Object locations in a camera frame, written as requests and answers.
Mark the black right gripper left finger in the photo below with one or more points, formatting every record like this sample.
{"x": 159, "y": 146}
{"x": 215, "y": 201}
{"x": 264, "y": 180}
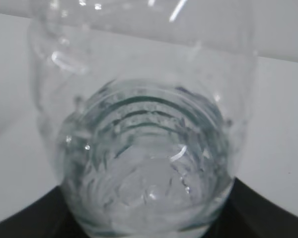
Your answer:
{"x": 48, "y": 217}

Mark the clear plastic water bottle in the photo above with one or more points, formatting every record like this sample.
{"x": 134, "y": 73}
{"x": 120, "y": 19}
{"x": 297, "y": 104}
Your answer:
{"x": 143, "y": 108}

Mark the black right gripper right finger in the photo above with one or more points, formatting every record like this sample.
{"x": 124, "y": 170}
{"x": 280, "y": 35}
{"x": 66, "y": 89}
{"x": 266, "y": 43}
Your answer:
{"x": 247, "y": 214}

